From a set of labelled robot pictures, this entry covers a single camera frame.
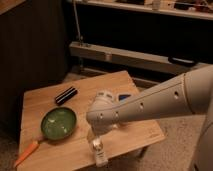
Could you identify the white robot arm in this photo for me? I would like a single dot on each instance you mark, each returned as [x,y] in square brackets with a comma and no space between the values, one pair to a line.
[188,93]

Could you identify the green ceramic bowl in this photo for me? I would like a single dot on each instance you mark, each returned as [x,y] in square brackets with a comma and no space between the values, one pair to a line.
[58,123]

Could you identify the orange pepper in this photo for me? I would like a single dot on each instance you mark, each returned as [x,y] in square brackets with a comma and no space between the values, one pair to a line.
[27,152]

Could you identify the blue small object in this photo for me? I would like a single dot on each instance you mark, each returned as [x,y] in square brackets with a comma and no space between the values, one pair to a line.
[123,96]

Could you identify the black striped rectangular box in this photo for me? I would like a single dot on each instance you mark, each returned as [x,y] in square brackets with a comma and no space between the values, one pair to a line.
[65,96]

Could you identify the long metal case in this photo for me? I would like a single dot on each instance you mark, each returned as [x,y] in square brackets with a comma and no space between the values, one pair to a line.
[129,58]

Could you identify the clear plastic water bottle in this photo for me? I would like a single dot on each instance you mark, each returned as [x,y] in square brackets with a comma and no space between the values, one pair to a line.
[98,151]

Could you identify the thin metal pole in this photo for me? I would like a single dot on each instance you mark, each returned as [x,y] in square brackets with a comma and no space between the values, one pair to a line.
[79,36]

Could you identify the wooden shelf with clutter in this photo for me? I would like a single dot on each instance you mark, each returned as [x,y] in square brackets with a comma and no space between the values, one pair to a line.
[148,9]

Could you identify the black case handle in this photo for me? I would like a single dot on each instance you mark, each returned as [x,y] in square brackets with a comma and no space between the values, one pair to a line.
[181,62]

